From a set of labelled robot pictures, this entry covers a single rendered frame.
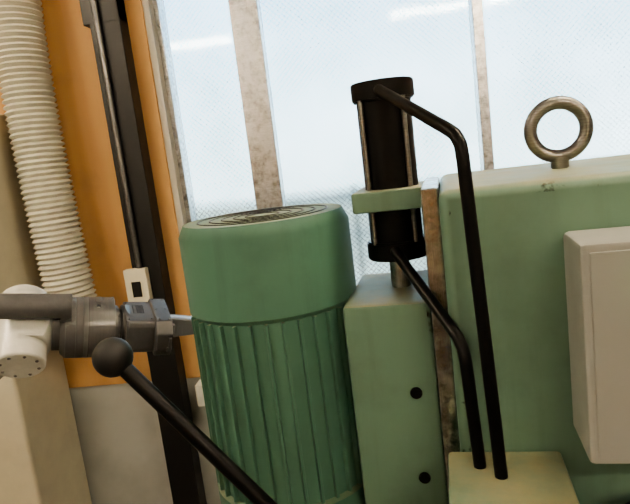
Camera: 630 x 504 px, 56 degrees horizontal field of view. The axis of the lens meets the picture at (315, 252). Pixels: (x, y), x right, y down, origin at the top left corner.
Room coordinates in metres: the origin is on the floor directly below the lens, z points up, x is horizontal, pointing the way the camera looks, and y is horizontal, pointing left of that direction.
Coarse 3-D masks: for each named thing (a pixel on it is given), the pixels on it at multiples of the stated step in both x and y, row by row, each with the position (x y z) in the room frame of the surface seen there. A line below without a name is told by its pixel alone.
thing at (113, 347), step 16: (96, 352) 0.49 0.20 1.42; (112, 352) 0.49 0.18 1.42; (128, 352) 0.50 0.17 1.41; (96, 368) 0.49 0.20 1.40; (112, 368) 0.49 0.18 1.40; (128, 368) 0.50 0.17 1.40; (144, 384) 0.50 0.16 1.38; (160, 400) 0.49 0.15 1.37; (176, 416) 0.49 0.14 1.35; (192, 432) 0.49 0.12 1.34; (208, 448) 0.48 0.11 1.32; (224, 464) 0.48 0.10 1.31; (240, 480) 0.48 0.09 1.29; (256, 496) 0.47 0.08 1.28
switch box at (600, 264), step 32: (576, 256) 0.40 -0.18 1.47; (608, 256) 0.38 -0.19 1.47; (576, 288) 0.41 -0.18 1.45; (608, 288) 0.38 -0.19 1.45; (576, 320) 0.41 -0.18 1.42; (608, 320) 0.38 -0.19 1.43; (576, 352) 0.42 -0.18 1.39; (608, 352) 0.39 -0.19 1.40; (576, 384) 0.42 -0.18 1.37; (608, 384) 0.39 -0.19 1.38; (576, 416) 0.43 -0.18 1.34; (608, 416) 0.39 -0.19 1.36; (608, 448) 0.39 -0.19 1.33
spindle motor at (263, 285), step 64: (192, 256) 0.56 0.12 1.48; (256, 256) 0.53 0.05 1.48; (320, 256) 0.55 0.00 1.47; (192, 320) 0.60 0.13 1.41; (256, 320) 0.53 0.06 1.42; (320, 320) 0.55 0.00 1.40; (256, 384) 0.53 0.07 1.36; (320, 384) 0.54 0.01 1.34; (256, 448) 0.54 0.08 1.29; (320, 448) 0.54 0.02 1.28
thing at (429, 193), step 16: (432, 192) 0.50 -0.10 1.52; (432, 208) 0.50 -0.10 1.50; (432, 224) 0.50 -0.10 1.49; (432, 240) 0.51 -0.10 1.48; (432, 256) 0.51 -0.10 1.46; (432, 272) 0.51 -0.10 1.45; (432, 288) 0.51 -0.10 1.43; (432, 320) 0.51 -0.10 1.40; (448, 336) 0.50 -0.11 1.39; (448, 352) 0.50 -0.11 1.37; (448, 368) 0.50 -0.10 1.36; (448, 384) 0.50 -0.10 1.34; (448, 400) 0.50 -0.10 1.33; (448, 416) 0.51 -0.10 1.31; (448, 432) 0.51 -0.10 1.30; (448, 448) 0.51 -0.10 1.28; (448, 480) 0.51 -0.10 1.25; (448, 496) 0.51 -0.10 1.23
